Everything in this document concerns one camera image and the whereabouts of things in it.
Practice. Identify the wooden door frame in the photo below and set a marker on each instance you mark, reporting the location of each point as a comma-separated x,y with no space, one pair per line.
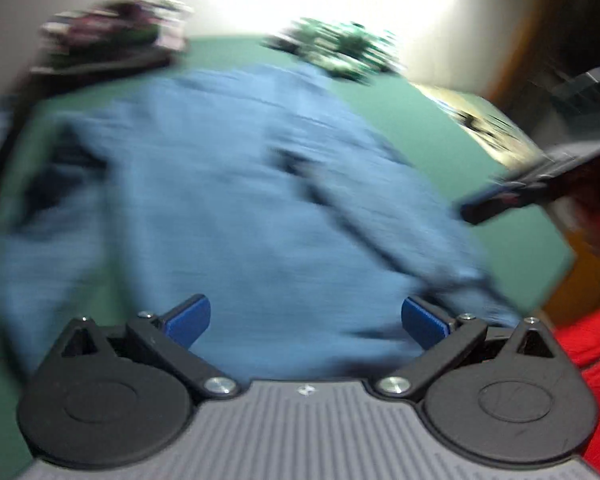
525,25

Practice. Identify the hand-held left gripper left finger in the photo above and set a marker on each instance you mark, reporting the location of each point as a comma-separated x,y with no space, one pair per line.
187,322

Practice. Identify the blue knit sweater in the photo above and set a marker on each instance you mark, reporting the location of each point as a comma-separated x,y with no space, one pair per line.
220,200

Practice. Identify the green striped shirt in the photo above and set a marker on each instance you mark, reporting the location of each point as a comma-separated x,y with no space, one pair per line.
345,47

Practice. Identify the pale green printed cloth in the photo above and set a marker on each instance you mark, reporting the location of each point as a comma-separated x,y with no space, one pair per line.
485,125

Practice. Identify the red cloth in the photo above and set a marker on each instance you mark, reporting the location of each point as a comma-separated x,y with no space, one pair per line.
595,360

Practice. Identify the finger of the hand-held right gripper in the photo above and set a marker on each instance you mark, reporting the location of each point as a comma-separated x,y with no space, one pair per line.
495,202

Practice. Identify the red plaid shirt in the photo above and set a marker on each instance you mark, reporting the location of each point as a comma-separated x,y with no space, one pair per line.
110,25

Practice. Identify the green bed sheet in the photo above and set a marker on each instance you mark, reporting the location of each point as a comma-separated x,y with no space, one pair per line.
430,125

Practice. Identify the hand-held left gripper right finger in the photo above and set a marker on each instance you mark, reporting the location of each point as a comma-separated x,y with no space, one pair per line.
422,322

